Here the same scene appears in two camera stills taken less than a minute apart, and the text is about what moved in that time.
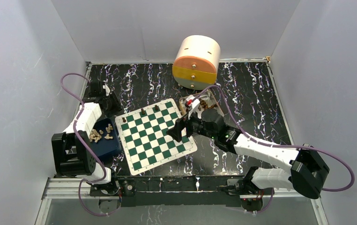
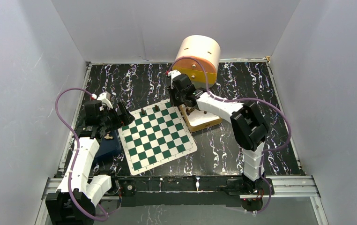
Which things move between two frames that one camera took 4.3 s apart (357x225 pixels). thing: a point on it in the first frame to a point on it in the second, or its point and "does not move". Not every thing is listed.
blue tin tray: (104, 137) does not move
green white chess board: (147, 143) does not move
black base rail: (193, 191) does not move
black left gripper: (117, 108) to (124, 119)
